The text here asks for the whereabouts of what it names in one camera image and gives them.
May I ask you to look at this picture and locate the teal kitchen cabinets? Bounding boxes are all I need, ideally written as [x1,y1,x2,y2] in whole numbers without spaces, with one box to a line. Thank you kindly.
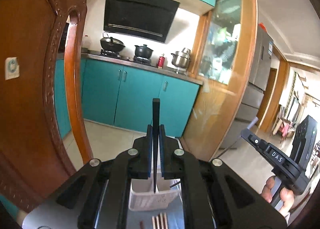
[53,58,201,140]

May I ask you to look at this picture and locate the steel kitchen countertop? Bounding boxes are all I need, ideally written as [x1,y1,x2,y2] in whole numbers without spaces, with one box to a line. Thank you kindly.
[56,50,203,86]

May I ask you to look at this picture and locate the right hand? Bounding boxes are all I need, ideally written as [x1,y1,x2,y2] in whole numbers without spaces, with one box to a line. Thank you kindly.
[260,176,296,217]

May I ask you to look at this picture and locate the white plastic utensil basket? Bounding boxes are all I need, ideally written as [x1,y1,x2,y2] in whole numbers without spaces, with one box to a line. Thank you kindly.
[129,178,181,212]

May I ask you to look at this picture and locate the reddish brown chopstick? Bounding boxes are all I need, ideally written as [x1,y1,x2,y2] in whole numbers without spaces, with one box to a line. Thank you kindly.
[139,221,145,229]

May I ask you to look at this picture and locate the beige wood chopstick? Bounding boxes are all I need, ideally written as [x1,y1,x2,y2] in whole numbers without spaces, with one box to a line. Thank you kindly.
[156,215,161,229]

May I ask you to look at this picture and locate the light wood chopstick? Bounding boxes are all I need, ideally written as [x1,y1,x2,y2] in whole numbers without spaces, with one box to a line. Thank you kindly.
[152,216,157,229]

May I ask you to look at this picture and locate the pale and red chopstick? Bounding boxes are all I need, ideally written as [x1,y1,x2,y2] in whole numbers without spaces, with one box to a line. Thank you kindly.
[159,213,165,229]

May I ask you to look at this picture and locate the tan wood chopstick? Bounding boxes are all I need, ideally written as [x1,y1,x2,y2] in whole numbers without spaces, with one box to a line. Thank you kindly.
[163,213,168,229]

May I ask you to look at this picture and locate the silver refrigerator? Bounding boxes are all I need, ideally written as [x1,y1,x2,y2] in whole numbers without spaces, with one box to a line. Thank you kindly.
[220,26,273,149]

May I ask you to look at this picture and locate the gas stove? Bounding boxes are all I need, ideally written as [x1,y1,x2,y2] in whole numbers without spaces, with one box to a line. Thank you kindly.
[100,49,151,66]

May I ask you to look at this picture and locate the red canister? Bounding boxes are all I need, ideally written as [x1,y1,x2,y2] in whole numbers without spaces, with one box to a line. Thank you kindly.
[157,54,165,69]

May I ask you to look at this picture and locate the black clay pot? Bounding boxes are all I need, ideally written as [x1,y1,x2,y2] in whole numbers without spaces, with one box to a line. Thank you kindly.
[135,44,153,59]

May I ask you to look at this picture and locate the black wok with lid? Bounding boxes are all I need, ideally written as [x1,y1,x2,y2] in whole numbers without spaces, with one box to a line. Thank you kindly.
[100,33,125,53]

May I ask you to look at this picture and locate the stainless steel pot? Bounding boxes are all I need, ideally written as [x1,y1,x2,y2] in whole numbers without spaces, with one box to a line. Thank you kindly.
[171,48,191,69]

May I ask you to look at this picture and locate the wooden framed glass door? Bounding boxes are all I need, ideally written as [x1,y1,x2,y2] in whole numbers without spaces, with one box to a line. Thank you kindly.
[182,0,258,160]

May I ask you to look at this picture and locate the white sticker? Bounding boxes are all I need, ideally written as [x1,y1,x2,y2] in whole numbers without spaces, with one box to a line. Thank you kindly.
[5,57,20,80]

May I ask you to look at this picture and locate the black range hood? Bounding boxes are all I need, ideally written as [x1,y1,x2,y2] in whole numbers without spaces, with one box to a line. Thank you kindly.
[103,0,180,43]

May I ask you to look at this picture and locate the carved wooden chair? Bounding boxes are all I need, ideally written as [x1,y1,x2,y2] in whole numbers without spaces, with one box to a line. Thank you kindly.
[1,0,93,212]

